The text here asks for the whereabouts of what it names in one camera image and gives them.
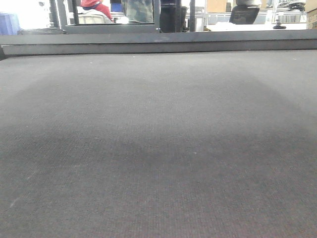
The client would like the dark grey conveyor belt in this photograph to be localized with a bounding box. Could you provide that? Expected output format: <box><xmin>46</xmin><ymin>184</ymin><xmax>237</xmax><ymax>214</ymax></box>
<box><xmin>0</xmin><ymin>50</ymin><xmax>317</xmax><ymax>238</ymax></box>

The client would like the person in camouflage trousers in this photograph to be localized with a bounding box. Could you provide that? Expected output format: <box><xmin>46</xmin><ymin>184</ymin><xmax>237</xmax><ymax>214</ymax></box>
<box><xmin>122</xmin><ymin>0</ymin><xmax>154</xmax><ymax>23</ymax></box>

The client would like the white desk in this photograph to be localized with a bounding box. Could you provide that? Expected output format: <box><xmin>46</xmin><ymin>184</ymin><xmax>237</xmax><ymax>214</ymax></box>
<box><xmin>207</xmin><ymin>22</ymin><xmax>307</xmax><ymax>32</ymax></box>

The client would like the person in red jacket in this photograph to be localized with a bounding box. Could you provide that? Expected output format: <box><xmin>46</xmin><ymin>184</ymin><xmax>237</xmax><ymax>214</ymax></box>
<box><xmin>81</xmin><ymin>0</ymin><xmax>113</xmax><ymax>22</ymax></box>

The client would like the black office chair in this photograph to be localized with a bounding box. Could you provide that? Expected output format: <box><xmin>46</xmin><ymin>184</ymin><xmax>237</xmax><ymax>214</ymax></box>
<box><xmin>229</xmin><ymin>0</ymin><xmax>262</xmax><ymax>25</ymax></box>

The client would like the background blue crate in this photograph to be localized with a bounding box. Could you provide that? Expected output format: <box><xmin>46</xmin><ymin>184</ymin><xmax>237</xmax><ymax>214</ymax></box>
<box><xmin>0</xmin><ymin>12</ymin><xmax>20</xmax><ymax>35</ymax></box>

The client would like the cardboard box at right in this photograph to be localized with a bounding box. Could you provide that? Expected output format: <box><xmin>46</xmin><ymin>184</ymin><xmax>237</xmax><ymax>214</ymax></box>
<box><xmin>305</xmin><ymin>0</ymin><xmax>317</xmax><ymax>29</ymax></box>

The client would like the grey conveyor side rail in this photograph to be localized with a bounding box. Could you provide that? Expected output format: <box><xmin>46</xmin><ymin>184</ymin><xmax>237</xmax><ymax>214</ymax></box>
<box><xmin>0</xmin><ymin>29</ymin><xmax>317</xmax><ymax>60</ymax></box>

